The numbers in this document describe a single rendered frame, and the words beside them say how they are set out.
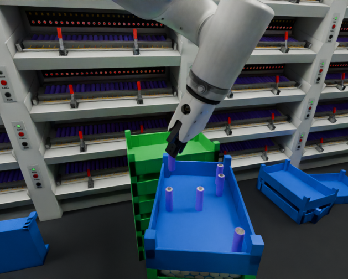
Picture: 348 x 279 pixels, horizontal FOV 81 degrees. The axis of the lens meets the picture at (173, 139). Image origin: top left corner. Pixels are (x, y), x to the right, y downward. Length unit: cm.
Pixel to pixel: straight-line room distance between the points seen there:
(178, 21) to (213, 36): 9
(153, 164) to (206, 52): 40
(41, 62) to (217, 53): 69
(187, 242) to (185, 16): 44
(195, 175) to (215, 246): 25
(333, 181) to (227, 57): 137
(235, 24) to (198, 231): 40
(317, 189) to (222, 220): 87
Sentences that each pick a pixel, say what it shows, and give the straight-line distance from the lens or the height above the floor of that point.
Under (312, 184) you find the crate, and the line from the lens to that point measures 134.
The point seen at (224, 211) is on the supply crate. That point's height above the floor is 40.
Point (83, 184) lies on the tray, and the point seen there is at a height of 15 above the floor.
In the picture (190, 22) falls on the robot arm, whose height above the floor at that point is 81.
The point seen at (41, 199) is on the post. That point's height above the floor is 13.
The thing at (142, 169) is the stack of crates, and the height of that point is 42.
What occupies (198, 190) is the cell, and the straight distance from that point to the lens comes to 50.
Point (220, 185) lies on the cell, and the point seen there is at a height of 44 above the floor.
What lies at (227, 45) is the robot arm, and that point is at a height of 77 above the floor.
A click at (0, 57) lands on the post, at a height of 73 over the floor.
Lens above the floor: 78
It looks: 25 degrees down
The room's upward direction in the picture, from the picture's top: straight up
